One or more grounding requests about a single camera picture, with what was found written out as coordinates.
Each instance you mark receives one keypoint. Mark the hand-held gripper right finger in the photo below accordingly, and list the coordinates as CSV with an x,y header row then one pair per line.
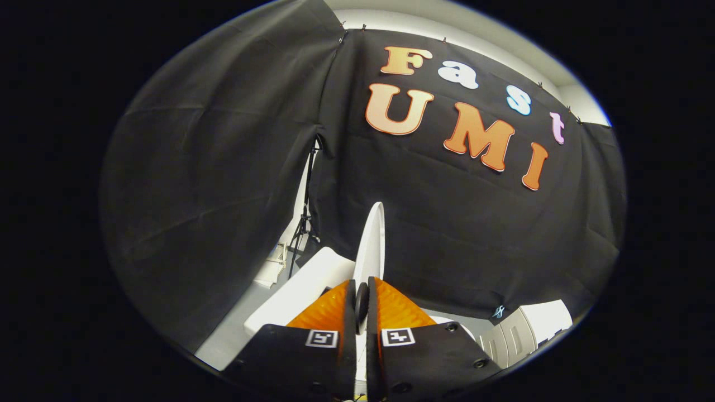
x,y
373,335

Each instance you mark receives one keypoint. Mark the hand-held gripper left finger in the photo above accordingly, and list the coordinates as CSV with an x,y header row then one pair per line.
x,y
351,329

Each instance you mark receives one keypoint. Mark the white toilet lid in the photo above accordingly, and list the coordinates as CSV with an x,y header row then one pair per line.
x,y
371,245

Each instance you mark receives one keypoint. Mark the white toilet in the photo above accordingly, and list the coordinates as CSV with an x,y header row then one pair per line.
x,y
301,285

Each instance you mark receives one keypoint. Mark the small white object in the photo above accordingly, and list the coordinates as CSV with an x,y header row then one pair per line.
x,y
271,268

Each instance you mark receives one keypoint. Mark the black tripod stand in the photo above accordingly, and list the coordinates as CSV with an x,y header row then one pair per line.
x,y
305,218

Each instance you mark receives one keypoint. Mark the blue clip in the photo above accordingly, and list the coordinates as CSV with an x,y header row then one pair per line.
x,y
499,312

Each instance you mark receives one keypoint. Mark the black backdrop cloth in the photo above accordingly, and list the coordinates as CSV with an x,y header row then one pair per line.
x,y
447,223

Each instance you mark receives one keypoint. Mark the white drawer cabinet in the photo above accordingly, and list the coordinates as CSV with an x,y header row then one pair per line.
x,y
536,324

